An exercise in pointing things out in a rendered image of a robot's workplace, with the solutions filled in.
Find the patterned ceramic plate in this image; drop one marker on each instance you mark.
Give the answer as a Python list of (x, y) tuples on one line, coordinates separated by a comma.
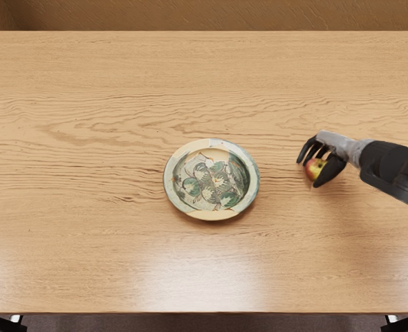
[(211, 179)]

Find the red yellow apple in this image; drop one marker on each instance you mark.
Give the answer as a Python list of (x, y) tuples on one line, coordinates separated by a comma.
[(314, 168)]

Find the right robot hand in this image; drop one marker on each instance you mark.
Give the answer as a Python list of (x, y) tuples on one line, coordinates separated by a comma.
[(342, 145)]

